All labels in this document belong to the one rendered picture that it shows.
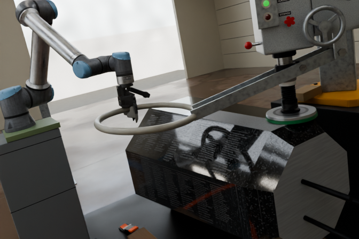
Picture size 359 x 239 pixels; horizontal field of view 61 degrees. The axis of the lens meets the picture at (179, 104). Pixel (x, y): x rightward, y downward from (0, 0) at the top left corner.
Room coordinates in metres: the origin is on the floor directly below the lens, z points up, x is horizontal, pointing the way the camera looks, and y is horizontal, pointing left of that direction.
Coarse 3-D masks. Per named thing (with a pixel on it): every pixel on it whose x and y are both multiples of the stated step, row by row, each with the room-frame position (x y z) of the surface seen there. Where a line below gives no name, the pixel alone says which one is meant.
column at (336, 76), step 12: (348, 36) 1.73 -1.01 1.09; (348, 48) 1.73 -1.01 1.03; (336, 60) 1.77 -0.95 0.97; (348, 60) 1.73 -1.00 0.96; (324, 72) 1.80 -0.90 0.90; (336, 72) 1.77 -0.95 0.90; (348, 72) 1.73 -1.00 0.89; (324, 84) 1.81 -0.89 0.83; (336, 84) 1.77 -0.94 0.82; (348, 84) 1.74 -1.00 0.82
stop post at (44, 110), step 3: (42, 105) 2.99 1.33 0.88; (45, 105) 3.01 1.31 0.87; (42, 108) 2.99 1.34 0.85; (45, 108) 3.00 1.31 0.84; (48, 108) 3.01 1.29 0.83; (42, 111) 2.99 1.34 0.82; (45, 111) 3.00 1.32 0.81; (48, 111) 3.01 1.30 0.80; (42, 114) 2.98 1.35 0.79; (45, 114) 3.00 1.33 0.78; (48, 114) 3.01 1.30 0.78; (42, 117) 2.98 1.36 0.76; (45, 117) 2.99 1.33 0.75; (75, 183) 2.99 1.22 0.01
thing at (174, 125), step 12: (120, 108) 1.57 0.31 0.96; (144, 108) 1.62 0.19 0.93; (192, 108) 1.43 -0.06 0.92; (96, 120) 1.36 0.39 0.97; (180, 120) 1.22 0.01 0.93; (192, 120) 1.27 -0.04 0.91; (108, 132) 1.21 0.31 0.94; (120, 132) 1.18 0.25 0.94; (132, 132) 1.16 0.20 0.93; (144, 132) 1.16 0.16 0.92; (156, 132) 1.17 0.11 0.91
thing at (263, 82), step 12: (324, 48) 1.33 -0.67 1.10; (300, 60) 1.34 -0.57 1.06; (312, 60) 1.23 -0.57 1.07; (324, 60) 1.23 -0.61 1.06; (288, 72) 1.25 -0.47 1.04; (300, 72) 1.24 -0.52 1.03; (240, 84) 1.39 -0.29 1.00; (252, 84) 1.27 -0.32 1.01; (264, 84) 1.26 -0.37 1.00; (276, 84) 1.26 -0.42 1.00; (216, 96) 1.40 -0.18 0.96; (228, 96) 1.29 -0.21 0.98; (240, 96) 1.28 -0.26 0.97; (204, 108) 1.30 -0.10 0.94; (216, 108) 1.29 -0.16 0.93
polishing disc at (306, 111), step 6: (276, 108) 1.39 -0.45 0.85; (300, 108) 1.32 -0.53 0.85; (306, 108) 1.30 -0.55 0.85; (312, 108) 1.28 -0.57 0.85; (270, 114) 1.31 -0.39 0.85; (276, 114) 1.30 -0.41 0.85; (282, 114) 1.28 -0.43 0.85; (288, 114) 1.26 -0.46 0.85; (294, 114) 1.25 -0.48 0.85; (300, 114) 1.23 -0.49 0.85; (306, 114) 1.22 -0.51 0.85; (312, 114) 1.22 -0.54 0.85; (276, 120) 1.25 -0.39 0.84; (282, 120) 1.23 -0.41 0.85; (288, 120) 1.21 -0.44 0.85; (294, 120) 1.20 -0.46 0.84
